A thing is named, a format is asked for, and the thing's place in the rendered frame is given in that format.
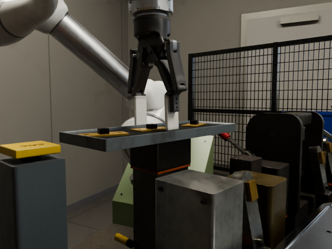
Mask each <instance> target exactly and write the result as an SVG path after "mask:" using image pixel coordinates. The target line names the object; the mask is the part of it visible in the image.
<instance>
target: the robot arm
mask: <svg viewBox="0 0 332 249"><path fill-rule="evenodd" d="M128 4H129V15H130V16H131V17H132V18H134V20H133V35H134V37H135V38H137V39H138V41H139V43H138V48H137V49H130V51H129V55H130V65H129V67H128V66H126V65H125V64H124V63H123V62H122V61H121V60H120V59H119V58H118V57H117V56H115V55H114V54H113V53H112V52H111V51H110V50H109V49H108V48H107V47H105V46H104V45H103V44H102V43H101V42H100V41H99V40H98V39H97V38H96V37H94V36H93V35H92V34H91V33H90V32H89V31H88V30H87V29H86V28H85V27H83V26H82V25H81V24H80V23H79V22H78V21H77V20H76V19H75V18H74V17H72V16H71V15H70V14H69V13H68V12H67V11H68V8H67V6H66V4H65V3H64V1H63V0H0V46H8V45H11V44H14V43H16V42H19V41H21V40H22V39H23V38H25V37H26V36H28V35H29V34H31V33H32V32H33V31H34V30H37V31H39V32H41V33H43V34H50V35H51V36H52V37H54V38H55V39H56V40H57V41H58V42H60V43H61V44H62V45H63V46H64V47H66V48H67V49H68V50H69V51H70V52H72V53H73V54H74V55H75V56H76V57H77V58H78V59H80V60H81V61H82V62H83V63H84V64H86V65H87V66H88V67H89V68H90V69H92V70H93V71H94V72H95V73H96V74H98V75H99V76H100V77H101V78H102V79H104V80H105V81H106V82H107V83H108V84H110V85H111V86H112V87H113V88H114V89H116V90H117V91H118V92H119V93H120V94H122V95H123V96H124V97H125V98H126V104H127V106H128V108H129V109H130V111H131V112H132V114H133V116H134V117H133V118H130V119H128V120H126V121H125V122H124V123H123V124H122V126H130V125H146V124H158V123H165V125H166V131H171V130H178V129H179V124H178V112H179V95H180V94H181V93H182V92H184V91H186V90H187V83H186V79H185V75H184V70H183V66H182V61H181V57H180V42H179V41H178V40H170V39H167V38H168V37H169V36H170V19H169V17H171V16H172V15H173V0H128ZM143 62H144V63H143ZM154 65H155V66H156V67H157V68H158V71H159V73H160V76H161V78H162V81H153V80H151V79H148V76H149V73H150V70H151V69H152V68H153V66H154ZM179 84H180V85H179Z"/></svg>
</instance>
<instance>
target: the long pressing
mask: <svg viewBox="0 0 332 249"><path fill-rule="evenodd" d="M327 231H329V232H331V233H329V232H327ZM273 249H332V203H324V204H321V205H319V206H318V207H317V208H316V209H315V210H314V211H313V212H312V213H311V214H310V215H308V216H307V217H306V218H305V219H304V220H303V221H302V222H301V223H300V224H299V225H298V226H297V227H295V228H294V229H293V230H292V231H291V232H290V233H289V234H288V235H287V236H286V237H285V238H284V239H283V240H281V241H280V242H279V243H278V244H277V245H276V246H275V247H274V248H273Z"/></svg>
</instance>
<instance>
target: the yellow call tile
mask: <svg viewBox="0 0 332 249"><path fill-rule="evenodd" d="M60 152H61V146H60V145H59V144H54V143H50V142H45V141H33V142H23V143H14V144H4V145H0V153H1V154H4V155H7V156H9V157H12V158H15V159H20V160H21V161H34V160H39V159H41V156H43V155H50V154H57V153H60Z"/></svg>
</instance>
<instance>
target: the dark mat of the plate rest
mask: <svg viewBox="0 0 332 249"><path fill-rule="evenodd" d="M186 124H188V123H186ZM181 125H185V124H179V129H178V130H183V129H191V128H195V127H182V126H181ZM215 125H216V124H206V125H203V126H199V127H207V126H215ZM199 127H196V128H199ZM115 131H124V132H127V133H129V135H120V136H105V137H98V138H104V139H109V138H117V137H126V136H134V135H142V134H150V133H158V132H166V130H157V131H146V132H136V131H130V129H121V130H111V131H109V132H115Z"/></svg>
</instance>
